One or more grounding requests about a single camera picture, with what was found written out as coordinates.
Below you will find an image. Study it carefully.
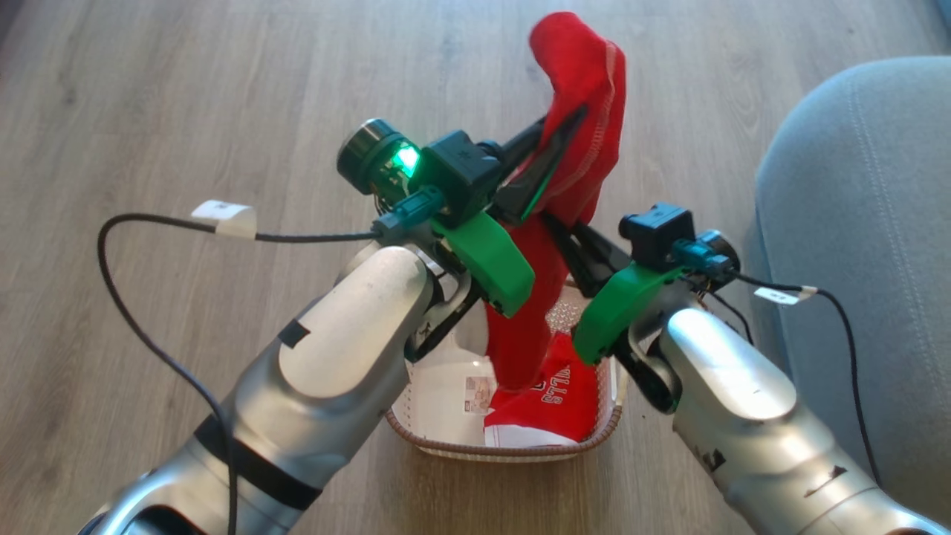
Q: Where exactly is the white cable tag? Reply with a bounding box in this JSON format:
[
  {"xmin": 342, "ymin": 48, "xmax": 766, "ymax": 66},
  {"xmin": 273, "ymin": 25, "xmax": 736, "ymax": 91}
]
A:
[
  {"xmin": 753, "ymin": 285, "xmax": 819, "ymax": 306},
  {"xmin": 191, "ymin": 199, "xmax": 258, "ymax": 239}
]

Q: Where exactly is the grey fabric sofa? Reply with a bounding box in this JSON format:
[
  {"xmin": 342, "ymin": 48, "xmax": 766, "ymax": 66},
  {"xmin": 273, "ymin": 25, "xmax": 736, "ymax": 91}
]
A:
[{"xmin": 753, "ymin": 56, "xmax": 951, "ymax": 522}]

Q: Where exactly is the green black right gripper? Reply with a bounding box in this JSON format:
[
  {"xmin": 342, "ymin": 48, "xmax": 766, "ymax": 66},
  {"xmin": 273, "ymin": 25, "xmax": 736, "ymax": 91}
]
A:
[{"xmin": 542, "ymin": 215, "xmax": 742, "ymax": 366}]

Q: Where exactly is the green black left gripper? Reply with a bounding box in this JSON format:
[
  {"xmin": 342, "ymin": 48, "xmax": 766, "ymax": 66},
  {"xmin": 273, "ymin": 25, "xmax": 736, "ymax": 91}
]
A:
[{"xmin": 337, "ymin": 106, "xmax": 589, "ymax": 363}]

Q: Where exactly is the white perforated laundry basket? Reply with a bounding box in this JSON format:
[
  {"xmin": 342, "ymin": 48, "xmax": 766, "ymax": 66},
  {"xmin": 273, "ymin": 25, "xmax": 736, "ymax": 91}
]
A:
[{"xmin": 384, "ymin": 279, "xmax": 626, "ymax": 464}]

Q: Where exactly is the red jersey garment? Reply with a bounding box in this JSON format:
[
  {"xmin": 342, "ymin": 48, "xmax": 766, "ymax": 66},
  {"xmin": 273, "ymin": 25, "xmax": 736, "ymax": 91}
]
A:
[{"xmin": 483, "ymin": 10, "xmax": 627, "ymax": 448}]

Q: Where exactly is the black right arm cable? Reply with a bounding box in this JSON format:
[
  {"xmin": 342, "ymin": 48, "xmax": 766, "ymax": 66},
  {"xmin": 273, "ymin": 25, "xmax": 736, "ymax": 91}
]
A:
[{"xmin": 672, "ymin": 238, "xmax": 883, "ymax": 487}]

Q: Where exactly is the white right cable tag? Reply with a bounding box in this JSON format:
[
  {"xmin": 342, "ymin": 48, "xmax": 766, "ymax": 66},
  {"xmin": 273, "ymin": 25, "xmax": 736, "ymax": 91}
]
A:
[{"xmin": 753, "ymin": 285, "xmax": 819, "ymax": 306}]

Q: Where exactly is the white left cable tag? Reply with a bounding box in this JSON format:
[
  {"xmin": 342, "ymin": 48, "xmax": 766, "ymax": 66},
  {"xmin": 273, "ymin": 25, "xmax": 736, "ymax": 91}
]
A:
[{"xmin": 191, "ymin": 199, "xmax": 258, "ymax": 239}]

